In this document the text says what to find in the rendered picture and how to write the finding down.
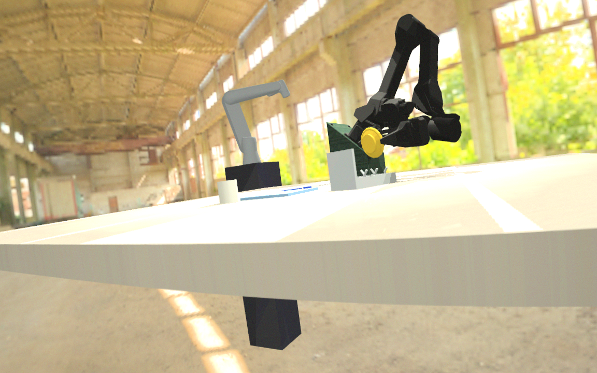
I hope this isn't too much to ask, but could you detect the yellow plate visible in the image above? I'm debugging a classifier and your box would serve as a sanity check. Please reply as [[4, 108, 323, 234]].
[[361, 127, 384, 158]]

